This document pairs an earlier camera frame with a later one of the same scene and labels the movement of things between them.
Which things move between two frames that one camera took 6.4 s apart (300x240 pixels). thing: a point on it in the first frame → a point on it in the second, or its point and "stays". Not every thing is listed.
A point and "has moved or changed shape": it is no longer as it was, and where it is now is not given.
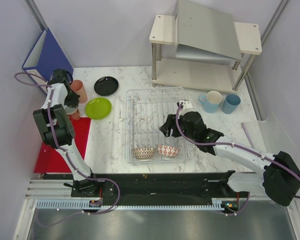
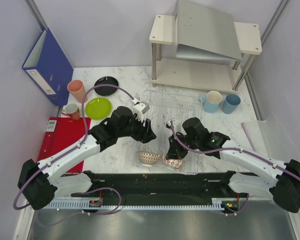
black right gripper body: (172, 121) → (172, 139)
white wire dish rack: (147, 109) has moved or changed shape
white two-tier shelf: (199, 74) stays
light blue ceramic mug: (211, 101) stays
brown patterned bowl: (143, 153) → (148, 158)
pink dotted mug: (73, 113) stays
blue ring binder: (47, 56) stays
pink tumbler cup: (78, 86) stays
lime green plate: (98, 108) stays
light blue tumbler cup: (231, 103) stays
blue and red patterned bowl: (167, 151) → (174, 163)
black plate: (106, 85) stays
